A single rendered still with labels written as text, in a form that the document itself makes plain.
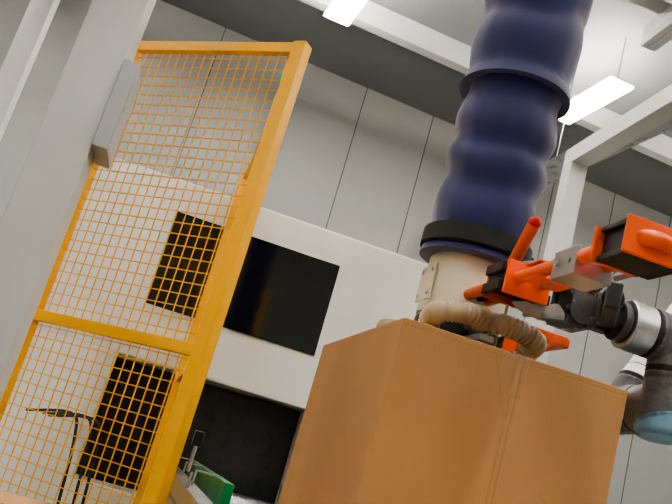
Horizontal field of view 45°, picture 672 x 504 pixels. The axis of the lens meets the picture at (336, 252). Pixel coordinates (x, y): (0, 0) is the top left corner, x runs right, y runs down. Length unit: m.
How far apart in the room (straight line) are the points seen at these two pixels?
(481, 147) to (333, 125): 10.08
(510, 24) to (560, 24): 0.10
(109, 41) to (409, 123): 9.69
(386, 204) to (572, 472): 10.39
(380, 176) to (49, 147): 9.40
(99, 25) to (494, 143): 1.47
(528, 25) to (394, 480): 0.97
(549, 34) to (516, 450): 0.86
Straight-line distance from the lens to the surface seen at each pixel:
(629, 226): 1.07
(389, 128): 12.00
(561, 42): 1.78
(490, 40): 1.77
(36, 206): 2.52
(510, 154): 1.65
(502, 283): 1.38
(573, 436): 1.37
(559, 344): 1.77
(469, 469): 1.30
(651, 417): 1.49
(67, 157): 2.56
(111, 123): 2.57
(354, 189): 11.53
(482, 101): 1.71
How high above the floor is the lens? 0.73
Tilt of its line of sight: 15 degrees up
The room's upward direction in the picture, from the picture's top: 16 degrees clockwise
